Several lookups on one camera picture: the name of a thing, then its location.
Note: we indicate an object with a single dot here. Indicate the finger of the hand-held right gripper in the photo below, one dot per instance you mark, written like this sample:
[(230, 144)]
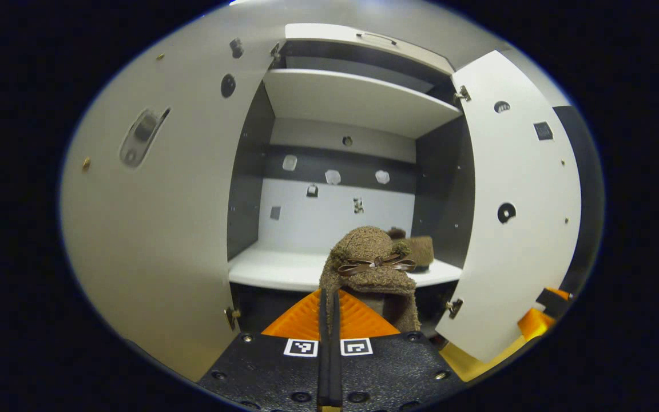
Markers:
[(535, 323)]

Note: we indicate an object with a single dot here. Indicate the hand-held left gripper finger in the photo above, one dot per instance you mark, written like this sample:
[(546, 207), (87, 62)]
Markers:
[(324, 372), (336, 372)]

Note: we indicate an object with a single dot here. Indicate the white cabinet door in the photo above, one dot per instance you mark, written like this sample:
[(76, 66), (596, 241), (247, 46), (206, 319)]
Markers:
[(524, 229), (152, 229)]

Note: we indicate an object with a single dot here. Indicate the brown fuzzy shoe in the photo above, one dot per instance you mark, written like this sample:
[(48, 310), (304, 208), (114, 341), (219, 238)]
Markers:
[(421, 252), (364, 243)]

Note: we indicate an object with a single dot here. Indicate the white cabinet shelf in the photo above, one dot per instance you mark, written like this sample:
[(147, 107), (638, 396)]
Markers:
[(358, 100)]

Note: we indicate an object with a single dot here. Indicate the white cabinet drawer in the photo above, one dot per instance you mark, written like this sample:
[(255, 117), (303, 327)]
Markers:
[(329, 33)]

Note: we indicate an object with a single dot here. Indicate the black backdrop cloth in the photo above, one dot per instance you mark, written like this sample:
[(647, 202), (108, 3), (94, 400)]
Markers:
[(590, 189)]

